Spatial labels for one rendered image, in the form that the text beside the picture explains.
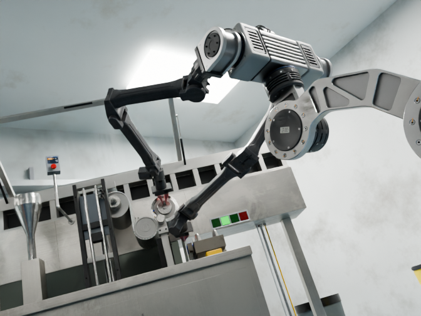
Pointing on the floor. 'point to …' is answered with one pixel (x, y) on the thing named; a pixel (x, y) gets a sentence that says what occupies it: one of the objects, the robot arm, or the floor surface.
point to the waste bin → (334, 306)
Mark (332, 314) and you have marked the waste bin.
